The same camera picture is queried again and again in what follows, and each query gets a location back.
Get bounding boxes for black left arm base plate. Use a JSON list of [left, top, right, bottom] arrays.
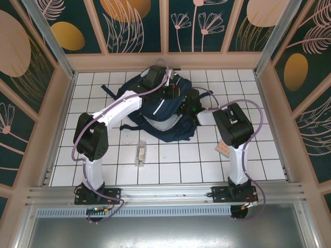
[[74, 186, 122, 206]]

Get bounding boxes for aluminium corner post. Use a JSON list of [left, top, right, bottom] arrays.
[[254, 0, 304, 76], [20, 0, 78, 79]]

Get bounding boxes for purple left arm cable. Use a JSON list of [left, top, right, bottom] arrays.
[[71, 58, 170, 225]]

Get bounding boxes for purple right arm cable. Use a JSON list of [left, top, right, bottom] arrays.
[[198, 87, 267, 222]]

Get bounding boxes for pink waffle sponge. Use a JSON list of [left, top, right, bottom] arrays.
[[214, 141, 233, 159]]

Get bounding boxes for navy blue school backpack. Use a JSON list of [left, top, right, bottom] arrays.
[[100, 67, 215, 143]]

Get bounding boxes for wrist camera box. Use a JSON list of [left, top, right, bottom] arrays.
[[184, 87, 203, 104], [141, 65, 177, 88]]

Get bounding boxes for wall panel pink leaf fronds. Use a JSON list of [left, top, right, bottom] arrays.
[[295, 94, 331, 183]]

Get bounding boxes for wall panel pink feather leaf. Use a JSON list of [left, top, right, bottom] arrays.
[[268, 0, 331, 60]]

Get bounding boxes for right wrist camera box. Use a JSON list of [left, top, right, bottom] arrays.
[[184, 87, 203, 104]]

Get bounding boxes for aluminium mounting rail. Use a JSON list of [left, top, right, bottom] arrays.
[[24, 182, 308, 207]]

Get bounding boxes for wall panel pink flowers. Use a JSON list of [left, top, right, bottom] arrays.
[[168, 0, 226, 53]]

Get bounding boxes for grey metal plate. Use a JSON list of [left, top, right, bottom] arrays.
[[15, 216, 318, 248]]

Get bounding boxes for wall panel large peach disc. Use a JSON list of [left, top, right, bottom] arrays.
[[0, 0, 57, 115]]

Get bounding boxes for aluminium side rail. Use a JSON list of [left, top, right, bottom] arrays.
[[254, 73, 295, 183], [38, 73, 78, 187]]

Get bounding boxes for wall panel orange disc leaves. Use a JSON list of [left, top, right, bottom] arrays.
[[93, 0, 163, 54]]

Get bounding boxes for grey slotted cable duct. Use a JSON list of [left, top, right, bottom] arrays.
[[36, 206, 233, 218]]

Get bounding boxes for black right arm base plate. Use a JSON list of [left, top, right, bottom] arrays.
[[211, 185, 259, 205]]

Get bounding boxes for small green circuit board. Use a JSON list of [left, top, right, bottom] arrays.
[[86, 206, 111, 215]]

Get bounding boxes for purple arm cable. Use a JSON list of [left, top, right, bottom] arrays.
[[198, 87, 267, 222], [71, 58, 170, 225]]

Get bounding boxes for wall panel single pink flower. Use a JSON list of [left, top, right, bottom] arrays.
[[0, 90, 36, 157]]

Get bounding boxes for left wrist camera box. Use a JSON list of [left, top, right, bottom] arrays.
[[141, 65, 177, 88]]

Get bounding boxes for wall panel pink curved lines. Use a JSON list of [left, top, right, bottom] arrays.
[[0, 141, 26, 187]]

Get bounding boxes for wall panel tall orange oval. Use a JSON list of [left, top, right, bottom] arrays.
[[274, 24, 331, 112]]

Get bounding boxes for transparent plastic pencil case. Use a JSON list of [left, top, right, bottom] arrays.
[[133, 139, 148, 168]]

